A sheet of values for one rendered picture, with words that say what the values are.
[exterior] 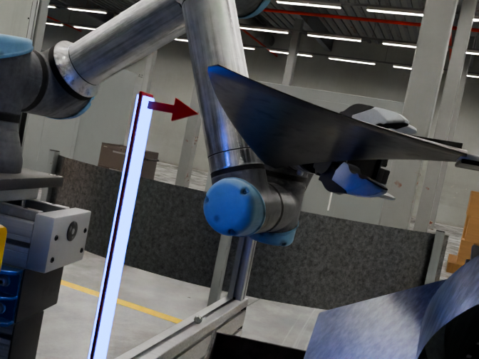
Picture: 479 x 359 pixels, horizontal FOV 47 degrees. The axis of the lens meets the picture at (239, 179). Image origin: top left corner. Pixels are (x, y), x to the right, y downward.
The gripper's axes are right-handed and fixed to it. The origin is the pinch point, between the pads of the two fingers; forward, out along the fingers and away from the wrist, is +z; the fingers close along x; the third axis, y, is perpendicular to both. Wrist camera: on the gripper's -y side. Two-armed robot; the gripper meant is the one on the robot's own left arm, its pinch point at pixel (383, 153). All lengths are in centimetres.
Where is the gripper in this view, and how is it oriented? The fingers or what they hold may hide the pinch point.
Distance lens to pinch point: 58.7
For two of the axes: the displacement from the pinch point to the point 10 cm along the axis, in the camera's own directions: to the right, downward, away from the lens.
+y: 9.1, 2.8, 3.2
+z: 3.0, 1.2, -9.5
